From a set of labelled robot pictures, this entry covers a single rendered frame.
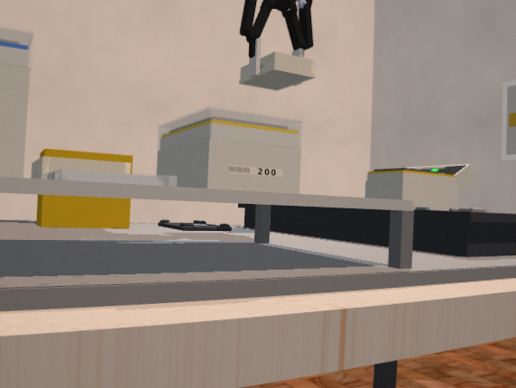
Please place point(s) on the yellow tip rack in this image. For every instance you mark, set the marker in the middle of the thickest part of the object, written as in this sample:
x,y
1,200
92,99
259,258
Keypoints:
x,y
426,188

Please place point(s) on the grey perforated base plate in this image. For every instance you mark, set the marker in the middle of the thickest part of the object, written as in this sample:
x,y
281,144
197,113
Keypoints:
x,y
50,268

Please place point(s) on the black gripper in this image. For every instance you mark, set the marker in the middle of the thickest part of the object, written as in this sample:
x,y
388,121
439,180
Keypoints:
x,y
298,28

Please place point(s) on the dark grey square pad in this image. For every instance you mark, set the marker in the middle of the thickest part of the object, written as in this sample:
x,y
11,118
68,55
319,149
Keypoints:
x,y
197,225

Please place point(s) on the white flat shelf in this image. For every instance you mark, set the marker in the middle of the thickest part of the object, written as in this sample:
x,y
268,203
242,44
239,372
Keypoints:
x,y
401,217

